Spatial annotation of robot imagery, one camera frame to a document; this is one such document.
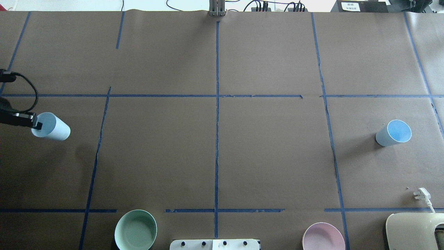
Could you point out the black power supply box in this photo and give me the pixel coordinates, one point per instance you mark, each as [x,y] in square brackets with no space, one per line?
[361,6]

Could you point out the cream toaster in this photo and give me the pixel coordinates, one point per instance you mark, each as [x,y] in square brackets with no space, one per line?
[415,231]

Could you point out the green bowl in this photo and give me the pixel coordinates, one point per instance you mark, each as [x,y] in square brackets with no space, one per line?
[136,230]

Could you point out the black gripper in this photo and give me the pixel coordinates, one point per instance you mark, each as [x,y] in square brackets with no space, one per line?
[14,119]

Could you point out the pink bowl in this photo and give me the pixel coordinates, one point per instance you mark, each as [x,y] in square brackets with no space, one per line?
[322,236]

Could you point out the light blue cup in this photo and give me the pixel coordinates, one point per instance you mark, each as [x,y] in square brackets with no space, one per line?
[394,132]
[52,127]

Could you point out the aluminium frame post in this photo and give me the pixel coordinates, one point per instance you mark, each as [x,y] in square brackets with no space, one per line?
[217,8]

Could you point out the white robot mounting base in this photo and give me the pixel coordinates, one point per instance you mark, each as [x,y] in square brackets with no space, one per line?
[215,244]

